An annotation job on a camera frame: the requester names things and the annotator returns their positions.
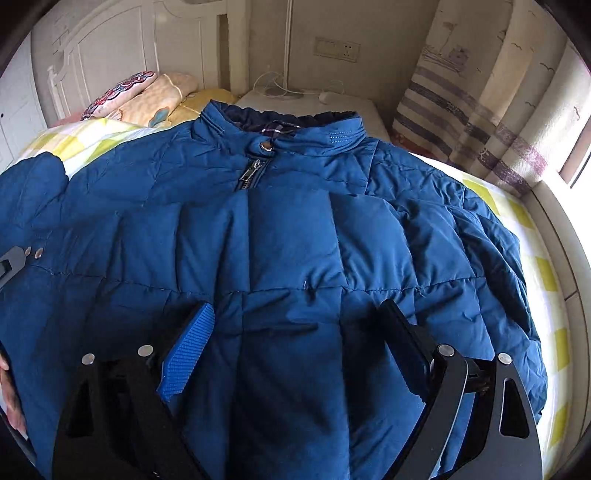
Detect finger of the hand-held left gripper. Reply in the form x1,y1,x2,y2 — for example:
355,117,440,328
0,246,27,292

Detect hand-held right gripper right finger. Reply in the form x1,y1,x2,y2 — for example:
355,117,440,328
383,299,544,480

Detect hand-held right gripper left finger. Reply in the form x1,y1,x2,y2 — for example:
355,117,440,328
52,301,216,480

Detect blue puffer jacket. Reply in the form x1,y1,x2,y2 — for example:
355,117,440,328
0,99,549,480

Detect person's left hand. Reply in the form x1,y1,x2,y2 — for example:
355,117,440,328
0,354,28,439

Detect white wardrobe door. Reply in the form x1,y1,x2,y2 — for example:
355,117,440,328
0,51,48,171

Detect yellow checkered bed sheet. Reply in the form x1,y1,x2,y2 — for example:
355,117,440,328
14,115,574,467

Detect red patterned pillow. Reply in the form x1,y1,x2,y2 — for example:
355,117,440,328
81,71,158,121

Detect patterned pillows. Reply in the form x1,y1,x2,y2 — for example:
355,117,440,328
115,73,200,128

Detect striped printed curtain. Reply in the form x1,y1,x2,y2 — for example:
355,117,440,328
392,0,570,199

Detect white carved headboard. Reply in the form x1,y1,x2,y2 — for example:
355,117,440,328
30,0,232,126

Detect yellow pillow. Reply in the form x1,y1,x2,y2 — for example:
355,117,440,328
175,89,237,121

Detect white nightstand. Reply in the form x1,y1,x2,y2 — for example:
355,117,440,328
235,88,394,145

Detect window frame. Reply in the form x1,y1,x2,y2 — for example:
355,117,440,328
554,46,591,190

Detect white cable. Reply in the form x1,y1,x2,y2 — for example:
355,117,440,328
252,0,346,100

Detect wall socket panel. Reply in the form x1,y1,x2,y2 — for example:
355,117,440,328
315,39,362,64

